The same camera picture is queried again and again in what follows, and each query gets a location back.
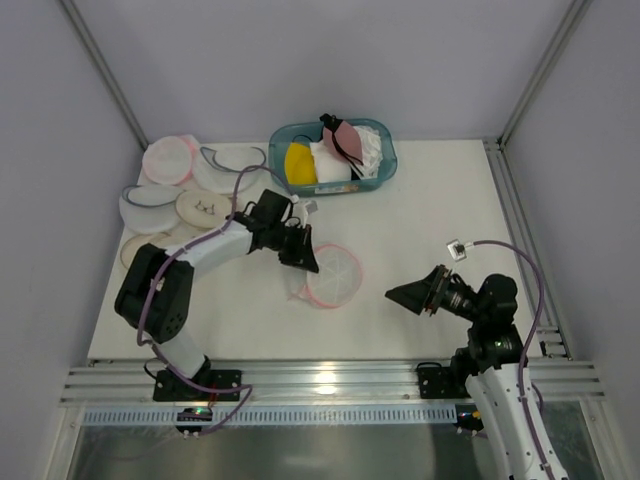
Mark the pink-trimmed mesh laundry bag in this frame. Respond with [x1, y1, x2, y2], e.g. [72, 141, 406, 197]
[285, 243, 363, 309]

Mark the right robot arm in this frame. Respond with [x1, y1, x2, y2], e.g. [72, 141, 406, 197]
[385, 265, 568, 479]

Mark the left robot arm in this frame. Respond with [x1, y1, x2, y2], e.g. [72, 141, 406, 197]
[114, 190, 319, 393]

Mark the yellow bra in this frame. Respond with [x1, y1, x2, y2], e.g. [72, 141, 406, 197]
[284, 142, 317, 185]

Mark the beige laundry bag upper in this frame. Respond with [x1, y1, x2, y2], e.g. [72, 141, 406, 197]
[175, 189, 232, 232]

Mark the beige laundry bag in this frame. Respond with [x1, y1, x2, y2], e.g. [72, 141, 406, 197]
[119, 233, 186, 270]
[175, 189, 232, 232]

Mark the grey-trimmed open laundry bag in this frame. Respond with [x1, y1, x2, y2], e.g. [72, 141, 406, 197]
[192, 145, 267, 195]

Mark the beige laundry bag lower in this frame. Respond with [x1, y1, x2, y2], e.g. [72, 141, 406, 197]
[119, 233, 186, 270]

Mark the pink and black bra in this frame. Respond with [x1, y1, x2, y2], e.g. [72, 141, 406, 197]
[319, 113, 363, 165]

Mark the white lace bra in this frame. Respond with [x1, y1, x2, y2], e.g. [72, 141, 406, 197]
[354, 126, 383, 179]

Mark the grey-trimmed folded laundry bag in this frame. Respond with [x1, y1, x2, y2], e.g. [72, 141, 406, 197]
[118, 184, 184, 235]

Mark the pink-trimmed laundry bag stack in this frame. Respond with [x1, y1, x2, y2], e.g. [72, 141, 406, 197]
[142, 135, 200, 186]

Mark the teal plastic basket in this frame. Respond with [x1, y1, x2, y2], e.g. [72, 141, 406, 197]
[268, 118, 397, 197]

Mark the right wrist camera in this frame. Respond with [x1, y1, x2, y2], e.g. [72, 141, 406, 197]
[446, 239, 474, 262]

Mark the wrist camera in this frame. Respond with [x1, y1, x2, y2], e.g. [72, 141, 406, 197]
[446, 239, 474, 262]
[296, 200, 318, 215]

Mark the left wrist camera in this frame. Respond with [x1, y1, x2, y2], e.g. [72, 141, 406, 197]
[296, 200, 318, 215]

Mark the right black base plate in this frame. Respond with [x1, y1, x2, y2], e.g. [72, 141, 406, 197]
[415, 361, 469, 400]

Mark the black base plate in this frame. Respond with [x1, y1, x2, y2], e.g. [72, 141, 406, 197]
[415, 361, 469, 400]
[152, 368, 242, 402]

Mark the right aluminium side rail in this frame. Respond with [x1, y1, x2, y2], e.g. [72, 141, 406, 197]
[482, 139, 572, 361]

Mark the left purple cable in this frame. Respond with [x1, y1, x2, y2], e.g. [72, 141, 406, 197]
[135, 165, 301, 436]

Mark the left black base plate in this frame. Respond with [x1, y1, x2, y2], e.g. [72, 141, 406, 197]
[152, 368, 242, 402]

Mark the aluminium front rail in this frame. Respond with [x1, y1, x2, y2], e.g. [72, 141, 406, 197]
[60, 358, 605, 406]

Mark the slotted cable duct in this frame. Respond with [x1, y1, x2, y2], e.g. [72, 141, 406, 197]
[81, 403, 457, 428]

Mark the right aluminium corner post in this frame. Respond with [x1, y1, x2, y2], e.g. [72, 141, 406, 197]
[497, 0, 592, 149]

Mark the aluminium corner post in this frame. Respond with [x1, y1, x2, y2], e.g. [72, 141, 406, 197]
[56, 0, 149, 149]
[497, 0, 592, 149]

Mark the left aluminium corner post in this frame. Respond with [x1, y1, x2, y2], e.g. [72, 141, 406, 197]
[56, 0, 149, 149]

